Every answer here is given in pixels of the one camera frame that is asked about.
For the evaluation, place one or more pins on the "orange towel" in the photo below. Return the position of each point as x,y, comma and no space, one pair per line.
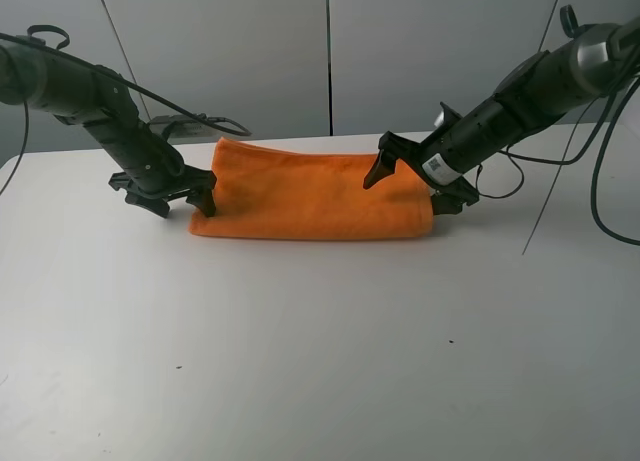
263,193

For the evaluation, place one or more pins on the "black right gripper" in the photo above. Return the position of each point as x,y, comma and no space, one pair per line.
447,199

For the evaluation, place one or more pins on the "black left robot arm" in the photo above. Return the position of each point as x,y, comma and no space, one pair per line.
81,96

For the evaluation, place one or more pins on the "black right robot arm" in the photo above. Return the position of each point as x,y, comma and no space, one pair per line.
533,97

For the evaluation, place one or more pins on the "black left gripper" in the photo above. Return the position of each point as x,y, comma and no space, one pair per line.
153,185

